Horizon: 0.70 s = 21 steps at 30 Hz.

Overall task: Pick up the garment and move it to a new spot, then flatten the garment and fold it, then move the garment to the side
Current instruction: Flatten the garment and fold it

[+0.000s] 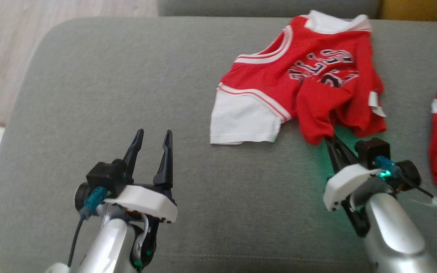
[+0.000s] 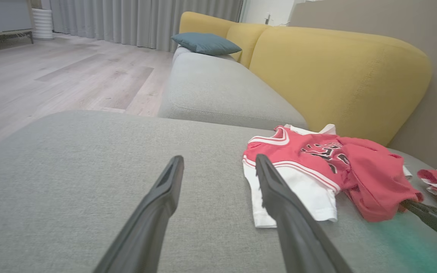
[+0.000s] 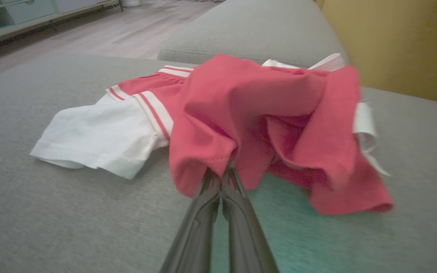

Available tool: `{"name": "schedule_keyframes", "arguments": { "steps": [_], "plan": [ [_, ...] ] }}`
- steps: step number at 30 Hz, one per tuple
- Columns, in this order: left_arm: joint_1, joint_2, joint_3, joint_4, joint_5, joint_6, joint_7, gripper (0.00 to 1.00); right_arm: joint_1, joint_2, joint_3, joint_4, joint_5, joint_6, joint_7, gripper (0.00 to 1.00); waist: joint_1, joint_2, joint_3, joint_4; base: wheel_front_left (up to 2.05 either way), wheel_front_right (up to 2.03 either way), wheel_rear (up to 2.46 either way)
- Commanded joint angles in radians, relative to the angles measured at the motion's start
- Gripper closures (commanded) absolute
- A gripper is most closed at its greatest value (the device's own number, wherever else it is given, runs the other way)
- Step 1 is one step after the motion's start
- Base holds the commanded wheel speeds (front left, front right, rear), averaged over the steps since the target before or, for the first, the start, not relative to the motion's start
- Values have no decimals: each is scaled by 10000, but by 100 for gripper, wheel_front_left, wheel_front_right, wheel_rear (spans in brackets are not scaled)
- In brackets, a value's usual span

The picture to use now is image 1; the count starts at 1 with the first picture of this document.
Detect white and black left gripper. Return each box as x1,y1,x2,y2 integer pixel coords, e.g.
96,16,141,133
105,129,178,271

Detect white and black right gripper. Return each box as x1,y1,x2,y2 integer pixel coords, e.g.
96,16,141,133
324,135,382,237

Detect red and white basketball jersey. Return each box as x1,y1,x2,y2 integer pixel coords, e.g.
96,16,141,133
210,10,388,146

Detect large grey sofa seat cushion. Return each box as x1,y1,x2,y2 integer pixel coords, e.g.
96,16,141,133
0,17,437,273

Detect large yellow sofa backrest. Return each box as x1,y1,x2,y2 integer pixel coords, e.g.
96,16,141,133
380,0,437,22

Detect black cable with teal connector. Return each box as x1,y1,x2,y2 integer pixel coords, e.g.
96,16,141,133
376,155,437,228
68,187,107,268

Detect white cable label tag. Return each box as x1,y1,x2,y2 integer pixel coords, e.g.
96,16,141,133
412,197,437,207

